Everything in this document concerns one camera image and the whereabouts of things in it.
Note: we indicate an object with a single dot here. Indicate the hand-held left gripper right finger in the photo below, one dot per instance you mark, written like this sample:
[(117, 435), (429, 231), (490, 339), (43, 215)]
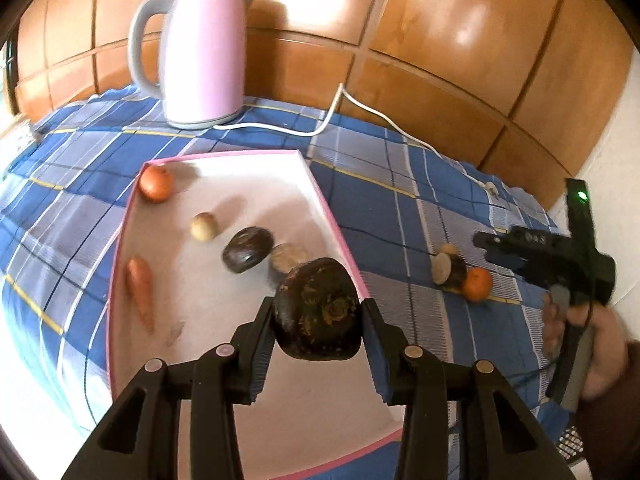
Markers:
[(378, 356)]

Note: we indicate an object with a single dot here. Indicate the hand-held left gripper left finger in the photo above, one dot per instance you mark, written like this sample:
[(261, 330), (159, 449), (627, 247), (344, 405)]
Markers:
[(260, 356)]

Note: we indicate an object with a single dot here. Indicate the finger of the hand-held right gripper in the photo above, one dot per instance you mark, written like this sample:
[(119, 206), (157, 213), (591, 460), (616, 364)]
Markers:
[(495, 247)]

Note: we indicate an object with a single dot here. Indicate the pink-rimmed white tray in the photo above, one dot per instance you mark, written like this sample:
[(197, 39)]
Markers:
[(200, 280)]

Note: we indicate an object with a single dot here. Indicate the orange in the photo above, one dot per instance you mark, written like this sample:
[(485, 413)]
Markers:
[(476, 284), (156, 184)]

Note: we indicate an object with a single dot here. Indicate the person's right forearm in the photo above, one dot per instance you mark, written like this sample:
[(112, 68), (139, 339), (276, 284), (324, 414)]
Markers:
[(615, 430)]

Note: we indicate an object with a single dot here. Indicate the person's right hand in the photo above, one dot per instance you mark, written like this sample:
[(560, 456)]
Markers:
[(607, 350)]

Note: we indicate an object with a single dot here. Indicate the halved dark brown avocado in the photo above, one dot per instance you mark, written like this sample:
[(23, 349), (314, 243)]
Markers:
[(451, 272)]

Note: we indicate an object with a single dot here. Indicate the small beige potato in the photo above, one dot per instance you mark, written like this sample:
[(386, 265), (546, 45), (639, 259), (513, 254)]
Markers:
[(286, 256), (204, 226)]

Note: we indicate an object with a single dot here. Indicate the carrot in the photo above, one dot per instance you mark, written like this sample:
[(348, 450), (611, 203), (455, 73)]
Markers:
[(140, 292)]

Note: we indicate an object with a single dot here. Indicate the wicker chair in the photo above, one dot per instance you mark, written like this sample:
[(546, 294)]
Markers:
[(570, 444)]

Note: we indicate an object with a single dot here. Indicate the wooden wardrobe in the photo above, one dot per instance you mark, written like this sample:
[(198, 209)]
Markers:
[(450, 35)]

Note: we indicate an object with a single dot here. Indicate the blue plaid bedsheet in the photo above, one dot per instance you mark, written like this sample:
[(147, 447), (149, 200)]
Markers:
[(75, 185)]

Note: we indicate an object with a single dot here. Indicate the pink electric kettle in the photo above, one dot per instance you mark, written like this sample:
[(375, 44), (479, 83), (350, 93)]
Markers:
[(200, 60)]

